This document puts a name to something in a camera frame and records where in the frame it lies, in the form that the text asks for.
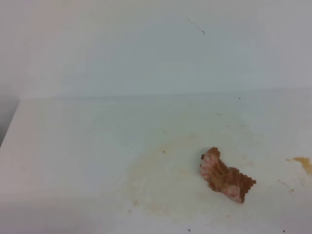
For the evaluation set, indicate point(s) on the small brown coffee stain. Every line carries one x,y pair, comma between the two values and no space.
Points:
305,163

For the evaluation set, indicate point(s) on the stained pink white rag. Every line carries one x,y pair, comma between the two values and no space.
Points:
222,179

